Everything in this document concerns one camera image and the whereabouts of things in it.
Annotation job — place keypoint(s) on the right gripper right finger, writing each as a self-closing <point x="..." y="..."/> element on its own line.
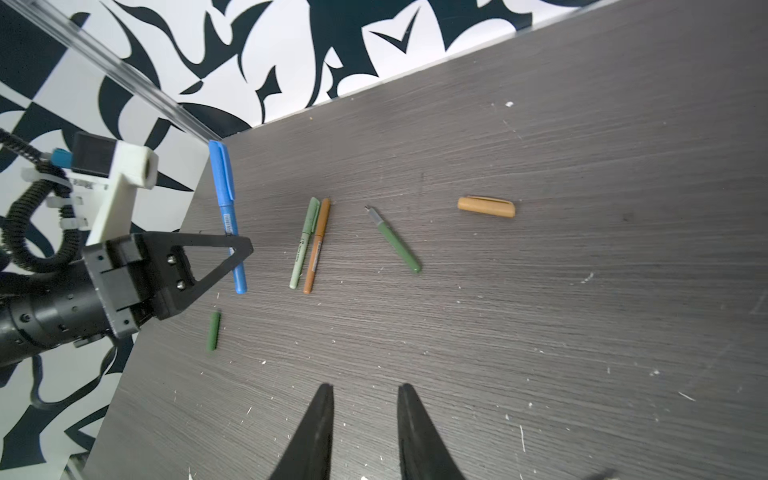
<point x="422" y="453"/>

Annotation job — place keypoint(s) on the blue pen cap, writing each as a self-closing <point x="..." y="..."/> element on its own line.
<point x="222" y="173"/>

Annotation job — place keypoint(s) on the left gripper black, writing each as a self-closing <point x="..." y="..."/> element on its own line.
<point x="114" y="289"/>

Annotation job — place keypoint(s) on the dark green pen cap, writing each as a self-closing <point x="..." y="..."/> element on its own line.
<point x="214" y="329"/>

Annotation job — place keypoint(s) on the dark green pen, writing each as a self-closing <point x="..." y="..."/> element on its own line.
<point x="394" y="240"/>

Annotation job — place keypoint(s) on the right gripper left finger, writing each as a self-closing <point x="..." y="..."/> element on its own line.
<point x="308" y="454"/>

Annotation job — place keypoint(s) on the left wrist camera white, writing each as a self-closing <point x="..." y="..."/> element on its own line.
<point x="106" y="175"/>

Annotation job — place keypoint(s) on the light green pen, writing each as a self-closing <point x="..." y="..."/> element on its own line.
<point x="308" y="230"/>

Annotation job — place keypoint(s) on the brown pen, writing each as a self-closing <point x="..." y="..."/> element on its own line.
<point x="320" y="231"/>

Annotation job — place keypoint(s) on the tan pen cap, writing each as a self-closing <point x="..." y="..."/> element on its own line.
<point x="488" y="206"/>

